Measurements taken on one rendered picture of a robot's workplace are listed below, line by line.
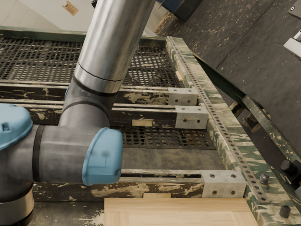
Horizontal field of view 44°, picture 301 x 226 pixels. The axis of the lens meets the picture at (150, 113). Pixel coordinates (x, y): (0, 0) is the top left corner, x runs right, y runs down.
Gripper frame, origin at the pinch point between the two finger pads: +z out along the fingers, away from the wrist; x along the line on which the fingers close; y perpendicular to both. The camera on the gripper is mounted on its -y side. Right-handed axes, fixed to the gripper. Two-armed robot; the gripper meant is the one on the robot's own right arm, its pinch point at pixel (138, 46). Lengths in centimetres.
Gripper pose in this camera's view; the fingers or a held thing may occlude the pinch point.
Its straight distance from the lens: 128.7
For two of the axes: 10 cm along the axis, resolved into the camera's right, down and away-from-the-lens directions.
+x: 1.2, 4.5, -8.9
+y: -9.0, 4.2, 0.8
